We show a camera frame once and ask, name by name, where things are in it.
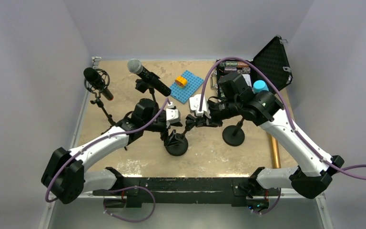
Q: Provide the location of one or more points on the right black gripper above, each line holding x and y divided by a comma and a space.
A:
211, 121

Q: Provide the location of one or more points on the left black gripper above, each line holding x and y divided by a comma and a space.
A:
164, 136

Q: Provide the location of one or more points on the black round-base mic stand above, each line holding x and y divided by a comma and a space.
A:
180, 149

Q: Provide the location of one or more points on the blue handheld microphone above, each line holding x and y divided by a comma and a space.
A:
260, 86

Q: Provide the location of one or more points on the gold handheld microphone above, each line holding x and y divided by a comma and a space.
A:
275, 153

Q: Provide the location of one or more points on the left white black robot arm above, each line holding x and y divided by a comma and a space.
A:
66, 175

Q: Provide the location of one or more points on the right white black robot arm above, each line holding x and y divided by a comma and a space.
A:
315, 167

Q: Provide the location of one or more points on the black stand behind left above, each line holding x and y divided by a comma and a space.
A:
142, 86

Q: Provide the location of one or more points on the black silver-grille microphone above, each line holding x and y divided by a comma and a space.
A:
136, 67

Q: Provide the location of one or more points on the black condenser microphone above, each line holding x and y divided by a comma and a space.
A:
96, 81

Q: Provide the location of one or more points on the blue studded baseplate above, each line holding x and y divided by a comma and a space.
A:
182, 95

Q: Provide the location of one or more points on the orange yellow toy brick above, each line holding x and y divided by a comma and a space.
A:
181, 81

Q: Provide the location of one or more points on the white card deck box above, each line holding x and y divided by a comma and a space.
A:
247, 79

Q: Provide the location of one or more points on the black poker chip case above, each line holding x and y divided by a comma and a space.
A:
272, 61

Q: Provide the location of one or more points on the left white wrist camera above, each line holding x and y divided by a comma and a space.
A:
173, 116

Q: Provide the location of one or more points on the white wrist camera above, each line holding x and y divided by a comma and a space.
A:
173, 116
199, 106

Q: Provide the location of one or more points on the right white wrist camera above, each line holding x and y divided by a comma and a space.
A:
199, 106

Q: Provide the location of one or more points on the black stand with shock mount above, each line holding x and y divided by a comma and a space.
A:
234, 135

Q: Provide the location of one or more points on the black tripod shock-mount stand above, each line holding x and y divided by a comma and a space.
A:
100, 104

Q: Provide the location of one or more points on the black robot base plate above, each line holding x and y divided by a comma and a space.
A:
234, 191

